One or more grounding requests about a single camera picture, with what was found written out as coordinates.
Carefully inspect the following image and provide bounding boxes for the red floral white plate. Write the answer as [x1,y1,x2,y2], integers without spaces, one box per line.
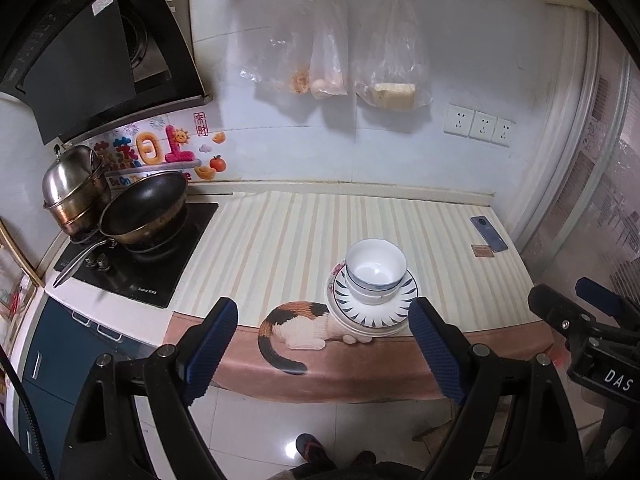
[327,260,416,339]

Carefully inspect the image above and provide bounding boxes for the clear plastic bag pale block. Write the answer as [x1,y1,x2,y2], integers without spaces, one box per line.
[352,0,434,112]

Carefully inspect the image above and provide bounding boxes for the black range hood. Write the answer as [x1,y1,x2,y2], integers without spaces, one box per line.
[0,0,214,147]

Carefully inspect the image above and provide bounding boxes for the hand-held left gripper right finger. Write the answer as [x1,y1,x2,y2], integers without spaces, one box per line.
[407,296,586,480]

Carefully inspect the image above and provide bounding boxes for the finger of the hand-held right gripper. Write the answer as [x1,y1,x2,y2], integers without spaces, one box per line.
[528,284,597,342]
[575,276,627,318]

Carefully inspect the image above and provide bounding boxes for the stainless steel steamer pot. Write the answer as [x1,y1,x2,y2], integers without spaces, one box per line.
[41,144,112,237]

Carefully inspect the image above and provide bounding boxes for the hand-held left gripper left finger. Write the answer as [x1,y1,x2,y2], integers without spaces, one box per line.
[59,297,239,480]

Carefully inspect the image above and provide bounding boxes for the black cable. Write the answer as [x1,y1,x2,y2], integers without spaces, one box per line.
[0,350,56,480]

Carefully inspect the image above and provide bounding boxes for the wooden framed board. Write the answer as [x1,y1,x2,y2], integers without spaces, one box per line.
[0,219,41,327]

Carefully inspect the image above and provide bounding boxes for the white wall socket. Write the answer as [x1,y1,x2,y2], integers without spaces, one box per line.
[470,110,499,142]
[444,104,475,139]
[492,117,516,149]

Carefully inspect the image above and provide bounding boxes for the blue kitchen cabinet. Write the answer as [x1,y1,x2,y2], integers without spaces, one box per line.
[20,294,157,461]

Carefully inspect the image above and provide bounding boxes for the person's shoe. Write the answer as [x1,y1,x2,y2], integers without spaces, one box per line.
[295,433,337,467]

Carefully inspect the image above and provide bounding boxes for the black wok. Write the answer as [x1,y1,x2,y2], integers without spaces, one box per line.
[99,170,190,249]

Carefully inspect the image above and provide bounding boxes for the white bowl blue pattern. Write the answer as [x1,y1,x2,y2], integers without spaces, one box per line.
[345,239,408,292]
[348,280,401,306]

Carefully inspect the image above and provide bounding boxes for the colourful wall stickers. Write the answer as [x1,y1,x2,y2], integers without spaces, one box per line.
[92,112,228,186]

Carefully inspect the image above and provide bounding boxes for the striped cat print tablecloth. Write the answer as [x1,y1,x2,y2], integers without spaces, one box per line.
[165,191,556,403]

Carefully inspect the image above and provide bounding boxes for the blue striped white plate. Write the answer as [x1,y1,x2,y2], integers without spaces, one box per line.
[332,262,420,328]

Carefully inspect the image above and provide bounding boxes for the blue smartphone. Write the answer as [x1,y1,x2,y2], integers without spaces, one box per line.
[470,216,509,253]

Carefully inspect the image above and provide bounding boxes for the clear plastic bag with eggs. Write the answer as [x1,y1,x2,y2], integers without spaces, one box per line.
[307,0,350,101]

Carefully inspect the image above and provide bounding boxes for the sliding glass door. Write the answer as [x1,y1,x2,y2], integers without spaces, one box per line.
[520,10,640,311]

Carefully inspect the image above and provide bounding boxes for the black cooktop stove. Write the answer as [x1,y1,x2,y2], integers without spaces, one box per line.
[52,200,220,310]

